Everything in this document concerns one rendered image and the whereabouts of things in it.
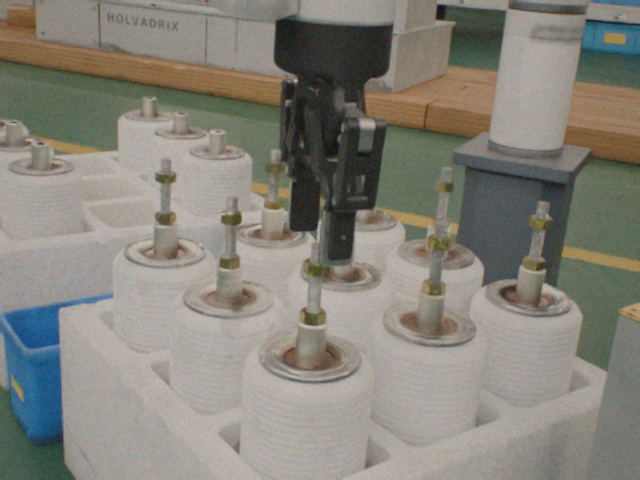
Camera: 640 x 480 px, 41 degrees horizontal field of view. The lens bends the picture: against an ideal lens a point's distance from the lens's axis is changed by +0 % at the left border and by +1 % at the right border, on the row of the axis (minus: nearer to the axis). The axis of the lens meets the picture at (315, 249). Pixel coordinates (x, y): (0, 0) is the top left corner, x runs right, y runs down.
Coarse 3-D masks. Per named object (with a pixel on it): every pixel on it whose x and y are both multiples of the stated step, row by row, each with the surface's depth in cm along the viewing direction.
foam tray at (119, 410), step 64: (64, 320) 83; (64, 384) 86; (128, 384) 73; (576, 384) 79; (128, 448) 74; (192, 448) 64; (384, 448) 65; (448, 448) 66; (512, 448) 68; (576, 448) 74
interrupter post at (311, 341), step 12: (300, 324) 61; (324, 324) 61; (300, 336) 61; (312, 336) 61; (324, 336) 61; (300, 348) 62; (312, 348) 61; (324, 348) 62; (300, 360) 62; (312, 360) 62; (324, 360) 62
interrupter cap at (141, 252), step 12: (144, 240) 82; (180, 240) 83; (132, 252) 79; (144, 252) 80; (180, 252) 81; (192, 252) 80; (204, 252) 80; (144, 264) 77; (156, 264) 77; (168, 264) 77; (180, 264) 77; (192, 264) 78
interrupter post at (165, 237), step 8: (176, 224) 79; (160, 232) 79; (168, 232) 79; (176, 232) 79; (160, 240) 79; (168, 240) 79; (176, 240) 80; (160, 248) 79; (168, 248) 79; (176, 248) 80; (160, 256) 79; (168, 256) 79
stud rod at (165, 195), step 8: (160, 160) 77; (168, 160) 77; (160, 168) 77; (168, 168) 77; (160, 184) 78; (168, 184) 78; (160, 192) 78; (168, 192) 78; (160, 200) 78; (168, 200) 78; (160, 208) 79; (168, 208) 78; (160, 224) 79; (168, 224) 79
